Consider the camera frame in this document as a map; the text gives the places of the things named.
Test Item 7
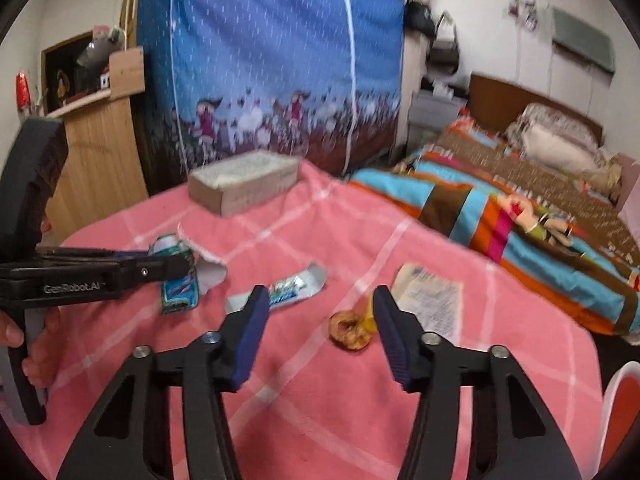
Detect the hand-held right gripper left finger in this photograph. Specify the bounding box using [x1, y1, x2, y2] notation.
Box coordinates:
[55, 284, 271, 480]

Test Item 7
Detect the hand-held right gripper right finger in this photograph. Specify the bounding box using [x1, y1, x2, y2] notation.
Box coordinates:
[371, 285, 583, 480]

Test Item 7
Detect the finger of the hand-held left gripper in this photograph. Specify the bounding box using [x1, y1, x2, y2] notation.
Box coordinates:
[35, 245, 153, 262]
[115, 255, 193, 288]

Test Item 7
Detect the white blue candy wrapper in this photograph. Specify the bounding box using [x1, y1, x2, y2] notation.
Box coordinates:
[160, 232, 201, 316]

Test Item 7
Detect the orange bucket with white rim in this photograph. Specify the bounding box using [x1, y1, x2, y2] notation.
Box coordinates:
[597, 360, 640, 480]

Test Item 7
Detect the person's left hand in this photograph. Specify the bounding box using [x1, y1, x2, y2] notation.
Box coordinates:
[0, 307, 62, 390]

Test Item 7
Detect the printed paper sheet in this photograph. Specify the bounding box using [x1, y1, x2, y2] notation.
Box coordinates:
[391, 262, 464, 347]

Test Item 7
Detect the light wooden cabinet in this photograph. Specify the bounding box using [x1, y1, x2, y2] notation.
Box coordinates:
[42, 47, 151, 231]

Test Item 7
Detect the silver wrapper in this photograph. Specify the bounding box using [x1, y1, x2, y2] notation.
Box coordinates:
[225, 263, 328, 315]

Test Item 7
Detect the pink checked blanket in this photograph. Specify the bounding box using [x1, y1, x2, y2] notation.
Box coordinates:
[10, 160, 606, 480]

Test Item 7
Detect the red ornament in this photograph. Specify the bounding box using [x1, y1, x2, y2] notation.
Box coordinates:
[15, 71, 32, 111]

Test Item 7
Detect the brown cardboard box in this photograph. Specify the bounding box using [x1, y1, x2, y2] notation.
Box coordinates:
[188, 150, 302, 218]

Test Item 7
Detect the grey plush toy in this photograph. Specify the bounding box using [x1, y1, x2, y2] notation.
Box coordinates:
[75, 25, 126, 68]

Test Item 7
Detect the bed with colourful blanket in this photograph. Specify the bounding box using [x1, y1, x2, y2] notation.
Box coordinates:
[347, 115, 640, 336]

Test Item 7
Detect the grey nightstand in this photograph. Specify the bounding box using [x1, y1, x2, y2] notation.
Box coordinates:
[407, 90, 468, 148]

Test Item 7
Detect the blue fabric wardrobe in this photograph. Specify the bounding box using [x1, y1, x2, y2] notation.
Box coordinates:
[136, 0, 406, 196]

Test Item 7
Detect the brown wooden headboard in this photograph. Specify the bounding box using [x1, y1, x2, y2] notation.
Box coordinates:
[468, 72, 604, 148]

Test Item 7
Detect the yellowish cloth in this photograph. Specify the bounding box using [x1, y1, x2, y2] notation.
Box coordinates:
[582, 155, 623, 201]

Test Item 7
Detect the white cabinet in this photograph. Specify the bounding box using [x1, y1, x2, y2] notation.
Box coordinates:
[395, 30, 431, 156]

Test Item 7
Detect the grey hanging bag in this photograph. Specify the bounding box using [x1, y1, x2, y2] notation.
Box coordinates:
[427, 10, 460, 76]

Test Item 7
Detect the black hanging bag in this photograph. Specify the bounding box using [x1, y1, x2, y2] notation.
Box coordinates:
[406, 0, 433, 36]

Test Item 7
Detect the curved wooden frame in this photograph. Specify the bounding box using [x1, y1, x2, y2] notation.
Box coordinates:
[117, 0, 143, 51]

